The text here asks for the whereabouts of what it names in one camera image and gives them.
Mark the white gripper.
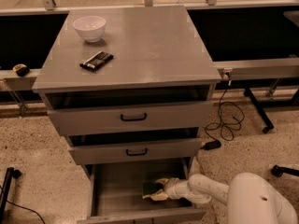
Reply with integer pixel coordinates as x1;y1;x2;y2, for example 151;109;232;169
149;178;190;202

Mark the green and yellow sponge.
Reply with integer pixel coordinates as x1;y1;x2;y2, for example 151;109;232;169
142;182;163;199

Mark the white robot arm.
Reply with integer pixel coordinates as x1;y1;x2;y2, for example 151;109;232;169
142;173;298;224

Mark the grey middle drawer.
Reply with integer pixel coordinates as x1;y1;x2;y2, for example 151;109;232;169
68;138;202;165

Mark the grey drawer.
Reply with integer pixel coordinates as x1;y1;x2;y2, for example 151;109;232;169
77;158;206;224
68;138;202;165
48;102;212;136

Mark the grey bottom drawer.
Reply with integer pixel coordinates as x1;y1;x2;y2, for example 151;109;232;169
77;158;206;224

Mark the grey top drawer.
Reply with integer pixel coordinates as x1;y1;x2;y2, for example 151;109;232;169
48;102;212;136

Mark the grey drawer cabinet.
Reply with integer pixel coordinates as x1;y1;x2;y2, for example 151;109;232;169
32;5;222;224

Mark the black power adapter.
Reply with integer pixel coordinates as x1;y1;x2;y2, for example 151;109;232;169
202;140;221;150

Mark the black caster base right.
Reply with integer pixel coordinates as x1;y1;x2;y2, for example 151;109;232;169
271;165;299;177

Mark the black table leg with caster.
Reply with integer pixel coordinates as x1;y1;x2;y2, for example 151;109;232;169
244;87;274;133

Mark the black snack bar packet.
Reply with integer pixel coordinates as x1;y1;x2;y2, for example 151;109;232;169
79;51;114;72

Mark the black stand left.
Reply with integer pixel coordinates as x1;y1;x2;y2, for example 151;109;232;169
0;167;22;224

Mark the grey side bench right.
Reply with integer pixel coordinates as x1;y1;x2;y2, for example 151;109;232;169
214;58;299;80

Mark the grey side bench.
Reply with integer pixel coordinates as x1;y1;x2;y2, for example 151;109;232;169
0;69;40;91
214;58;299;80

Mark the white bowl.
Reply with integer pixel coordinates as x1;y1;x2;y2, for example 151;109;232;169
73;16;107;43

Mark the black and yellow tape measure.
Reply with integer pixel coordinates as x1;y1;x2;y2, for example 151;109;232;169
13;63;30;77

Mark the grey side bench left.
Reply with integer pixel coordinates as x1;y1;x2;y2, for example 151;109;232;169
0;69;40;91

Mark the black power cable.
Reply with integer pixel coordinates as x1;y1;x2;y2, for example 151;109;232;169
204;79;246;142

